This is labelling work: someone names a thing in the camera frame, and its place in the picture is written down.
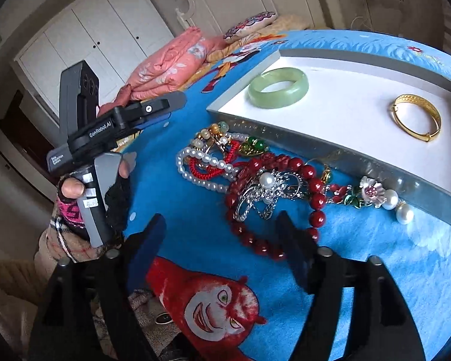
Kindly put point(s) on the green jade bangle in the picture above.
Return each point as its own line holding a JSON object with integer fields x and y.
{"x": 255, "y": 94}

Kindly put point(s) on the person's left hand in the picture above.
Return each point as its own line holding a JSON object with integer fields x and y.
{"x": 117, "y": 197}

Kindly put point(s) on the embroidered flower pillow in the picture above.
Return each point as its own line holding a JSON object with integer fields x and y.
{"x": 248, "y": 24}

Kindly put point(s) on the silver rhinestone pearl brooch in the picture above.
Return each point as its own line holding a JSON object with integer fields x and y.
{"x": 267, "y": 178}

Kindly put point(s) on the person's left forearm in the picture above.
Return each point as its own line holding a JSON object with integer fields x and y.
{"x": 62, "y": 246}

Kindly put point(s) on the beige ribbed cloth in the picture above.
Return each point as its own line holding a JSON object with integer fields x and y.
{"x": 7, "y": 282}

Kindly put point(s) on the dark wooden door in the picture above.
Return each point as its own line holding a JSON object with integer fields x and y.
{"x": 15, "y": 120}

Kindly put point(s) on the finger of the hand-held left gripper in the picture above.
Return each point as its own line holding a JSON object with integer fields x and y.
{"x": 165, "y": 102}
{"x": 153, "y": 121}

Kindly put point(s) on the gold bangle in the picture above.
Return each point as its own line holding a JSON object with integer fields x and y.
{"x": 436, "y": 120}

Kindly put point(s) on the beige floral pillow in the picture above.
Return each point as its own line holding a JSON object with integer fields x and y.
{"x": 289, "y": 22}

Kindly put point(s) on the pink folded quilt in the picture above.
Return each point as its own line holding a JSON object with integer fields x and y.
{"x": 165, "y": 67}

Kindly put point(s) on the white jewelry tray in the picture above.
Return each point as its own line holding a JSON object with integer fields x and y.
{"x": 345, "y": 105}

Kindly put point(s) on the beige plaid coat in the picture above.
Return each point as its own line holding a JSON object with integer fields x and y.
{"x": 146, "y": 304}

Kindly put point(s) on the blue cartoon printed bed sheet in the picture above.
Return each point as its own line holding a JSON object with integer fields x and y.
{"x": 180, "y": 210}

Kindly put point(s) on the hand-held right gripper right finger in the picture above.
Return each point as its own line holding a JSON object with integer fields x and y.
{"x": 291, "y": 249}

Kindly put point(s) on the white wardrobe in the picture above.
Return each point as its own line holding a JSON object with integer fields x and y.
{"x": 97, "y": 34}

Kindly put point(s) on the gold pendant with green beads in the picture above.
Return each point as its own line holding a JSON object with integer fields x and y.
{"x": 261, "y": 146}

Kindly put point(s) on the pink flower pearl brooch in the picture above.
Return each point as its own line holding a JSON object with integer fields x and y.
{"x": 374, "y": 190}

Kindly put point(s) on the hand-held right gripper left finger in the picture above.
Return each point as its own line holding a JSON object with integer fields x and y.
{"x": 147, "y": 249}

